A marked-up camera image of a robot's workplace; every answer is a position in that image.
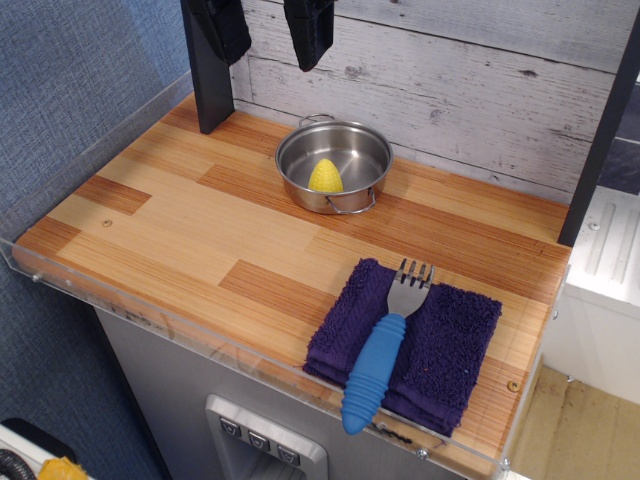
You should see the grey toy fridge cabinet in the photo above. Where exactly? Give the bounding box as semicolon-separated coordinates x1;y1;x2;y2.
93;305;481;480

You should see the silver dispenser button panel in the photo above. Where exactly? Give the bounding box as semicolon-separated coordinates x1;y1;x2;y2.
205;394;329;479

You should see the dark upright post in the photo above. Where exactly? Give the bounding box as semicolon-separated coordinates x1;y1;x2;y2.
181;1;235;135
557;11;639;247

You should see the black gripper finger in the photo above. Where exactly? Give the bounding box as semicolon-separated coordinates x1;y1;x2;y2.
192;0;251;65
284;0;334;72

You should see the blue-handled metal fork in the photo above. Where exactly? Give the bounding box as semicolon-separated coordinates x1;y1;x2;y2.
341;260;435;435

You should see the white ridged appliance right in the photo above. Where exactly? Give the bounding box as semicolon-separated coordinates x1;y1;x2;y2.
542;186;639;403

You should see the dark left upright post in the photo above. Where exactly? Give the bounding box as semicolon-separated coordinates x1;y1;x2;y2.
181;1;235;135

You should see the stainless steel pot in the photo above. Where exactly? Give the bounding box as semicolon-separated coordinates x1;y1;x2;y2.
275;114;394;215

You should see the purple folded towel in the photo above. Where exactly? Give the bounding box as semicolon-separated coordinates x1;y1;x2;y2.
303;258;502;436

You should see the black corrugated hose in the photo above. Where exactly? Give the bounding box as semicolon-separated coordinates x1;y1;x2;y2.
0;448;37;480

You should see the dark right upright post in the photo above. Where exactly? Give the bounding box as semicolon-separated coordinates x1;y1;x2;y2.
557;11;639;247

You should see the clear acrylic edge guard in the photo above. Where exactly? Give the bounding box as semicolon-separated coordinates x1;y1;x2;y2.
10;91;569;479

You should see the yellow corn-shaped shaker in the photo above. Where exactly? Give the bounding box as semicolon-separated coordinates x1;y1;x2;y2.
308;158;344;193

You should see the yellow object bottom left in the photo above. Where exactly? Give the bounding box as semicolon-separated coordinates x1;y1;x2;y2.
37;457;89;480

